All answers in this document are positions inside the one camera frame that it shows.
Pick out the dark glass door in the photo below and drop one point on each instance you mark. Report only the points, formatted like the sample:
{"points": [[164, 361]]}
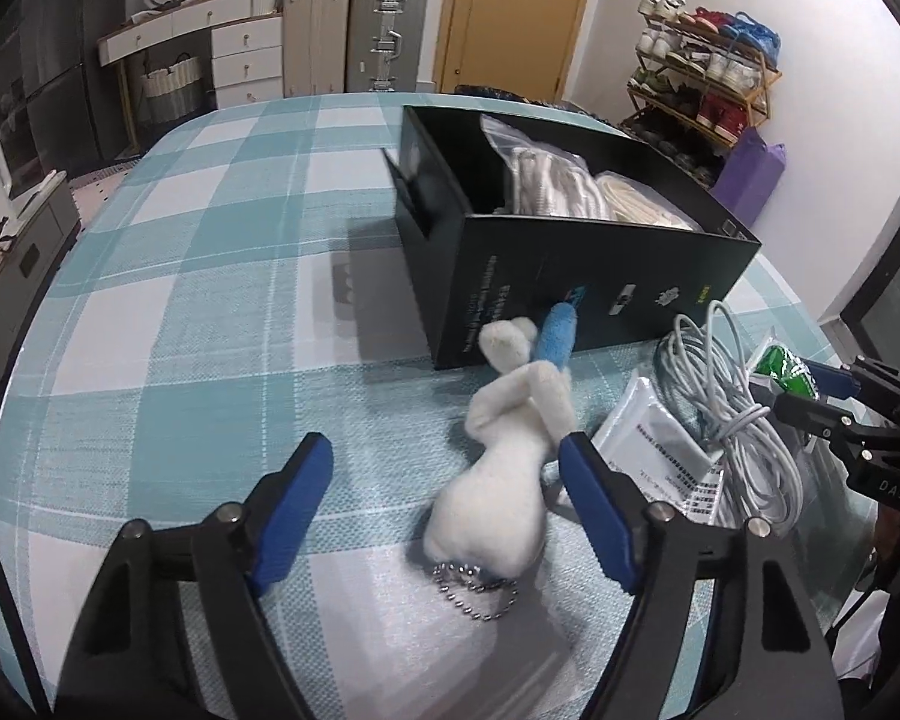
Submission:
{"points": [[892, 292]]}

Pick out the wooden door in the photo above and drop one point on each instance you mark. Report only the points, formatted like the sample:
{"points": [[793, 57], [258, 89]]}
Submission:
{"points": [[517, 15]]}

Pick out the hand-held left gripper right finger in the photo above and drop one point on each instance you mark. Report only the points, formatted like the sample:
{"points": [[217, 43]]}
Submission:
{"points": [[600, 517]]}

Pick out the black cardboard box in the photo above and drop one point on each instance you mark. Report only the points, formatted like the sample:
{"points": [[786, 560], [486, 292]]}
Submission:
{"points": [[510, 277]]}

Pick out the grey refrigerator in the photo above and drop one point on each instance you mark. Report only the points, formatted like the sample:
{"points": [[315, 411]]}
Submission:
{"points": [[60, 52]]}

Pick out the grey low cabinet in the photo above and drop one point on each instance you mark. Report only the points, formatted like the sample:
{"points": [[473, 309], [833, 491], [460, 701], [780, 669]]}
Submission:
{"points": [[30, 255]]}

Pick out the teal checkered tablecloth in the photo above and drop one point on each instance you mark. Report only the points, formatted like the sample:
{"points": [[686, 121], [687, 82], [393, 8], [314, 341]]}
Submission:
{"points": [[195, 277]]}

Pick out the silver suitcase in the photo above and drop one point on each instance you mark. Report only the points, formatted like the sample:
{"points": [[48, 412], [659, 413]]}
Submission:
{"points": [[386, 34]]}

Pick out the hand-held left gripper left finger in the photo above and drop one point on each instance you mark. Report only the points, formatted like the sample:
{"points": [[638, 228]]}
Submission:
{"points": [[292, 517]]}

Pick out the purple bag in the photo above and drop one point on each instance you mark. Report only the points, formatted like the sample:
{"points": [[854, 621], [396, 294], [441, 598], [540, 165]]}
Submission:
{"points": [[750, 172]]}

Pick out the dark doormat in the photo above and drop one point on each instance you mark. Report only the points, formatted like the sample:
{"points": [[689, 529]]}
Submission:
{"points": [[506, 94]]}

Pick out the red white printed packet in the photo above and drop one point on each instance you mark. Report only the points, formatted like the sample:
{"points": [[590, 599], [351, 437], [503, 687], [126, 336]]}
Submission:
{"points": [[660, 450]]}

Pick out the beige suitcase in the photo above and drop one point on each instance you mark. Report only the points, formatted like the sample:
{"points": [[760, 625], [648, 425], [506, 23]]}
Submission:
{"points": [[315, 37]]}

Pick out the wooden shoe rack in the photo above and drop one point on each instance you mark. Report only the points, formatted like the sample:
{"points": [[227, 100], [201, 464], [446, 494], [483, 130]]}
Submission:
{"points": [[765, 97]]}

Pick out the green packet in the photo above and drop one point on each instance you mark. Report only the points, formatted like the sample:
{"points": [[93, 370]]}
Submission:
{"points": [[784, 369]]}

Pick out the white woven basket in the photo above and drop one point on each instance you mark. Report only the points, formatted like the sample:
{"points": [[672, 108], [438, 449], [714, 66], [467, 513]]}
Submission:
{"points": [[172, 90]]}

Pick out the rows of racked shoes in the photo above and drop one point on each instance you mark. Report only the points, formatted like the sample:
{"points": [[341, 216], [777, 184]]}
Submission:
{"points": [[690, 67]]}

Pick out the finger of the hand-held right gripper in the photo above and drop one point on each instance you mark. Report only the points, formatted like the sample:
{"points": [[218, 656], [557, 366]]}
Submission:
{"points": [[795, 409], [832, 381]]}

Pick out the white desk with drawers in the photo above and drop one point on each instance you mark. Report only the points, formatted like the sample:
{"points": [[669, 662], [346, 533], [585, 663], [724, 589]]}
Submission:
{"points": [[247, 52]]}

